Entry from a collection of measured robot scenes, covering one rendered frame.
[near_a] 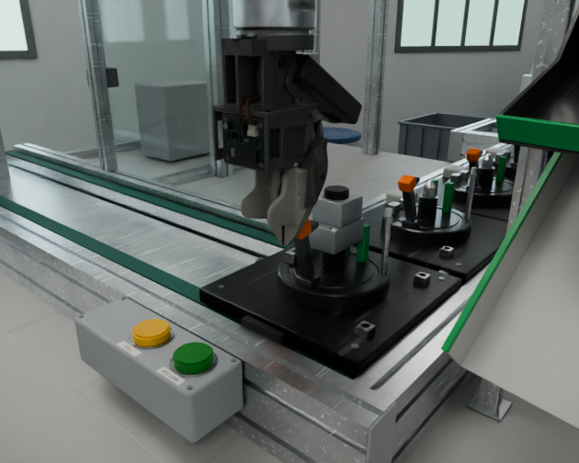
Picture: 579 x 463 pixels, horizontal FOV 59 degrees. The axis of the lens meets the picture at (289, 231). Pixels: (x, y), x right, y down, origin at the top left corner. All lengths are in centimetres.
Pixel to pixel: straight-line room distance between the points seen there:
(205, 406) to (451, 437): 27
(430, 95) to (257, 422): 437
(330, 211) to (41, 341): 45
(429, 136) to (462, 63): 239
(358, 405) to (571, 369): 18
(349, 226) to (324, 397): 22
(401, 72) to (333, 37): 69
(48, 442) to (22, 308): 33
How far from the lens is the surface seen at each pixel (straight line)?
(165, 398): 54
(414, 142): 265
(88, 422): 65
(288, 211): 51
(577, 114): 46
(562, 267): 51
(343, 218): 59
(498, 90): 524
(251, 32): 48
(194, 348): 53
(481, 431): 64
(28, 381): 74
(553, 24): 53
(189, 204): 103
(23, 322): 88
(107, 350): 60
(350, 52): 436
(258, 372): 52
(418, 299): 64
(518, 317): 50
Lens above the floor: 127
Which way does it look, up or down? 21 degrees down
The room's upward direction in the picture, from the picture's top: straight up
